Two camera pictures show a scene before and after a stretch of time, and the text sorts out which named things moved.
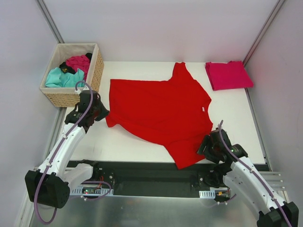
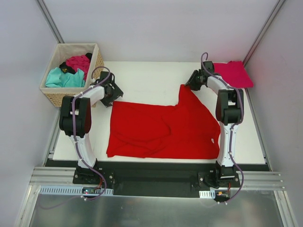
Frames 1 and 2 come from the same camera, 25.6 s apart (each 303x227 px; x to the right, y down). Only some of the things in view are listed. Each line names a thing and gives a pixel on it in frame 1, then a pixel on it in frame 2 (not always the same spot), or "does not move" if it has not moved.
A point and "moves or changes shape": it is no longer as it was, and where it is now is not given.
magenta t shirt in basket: [81, 62] does not move
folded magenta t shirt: [229, 75] does not move
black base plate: [150, 178] does not move
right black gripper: [207, 148] to [192, 82]
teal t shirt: [55, 78] does not move
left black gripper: [96, 112] to [113, 95]
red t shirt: [171, 113] moves or changes shape
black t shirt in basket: [66, 69] does not move
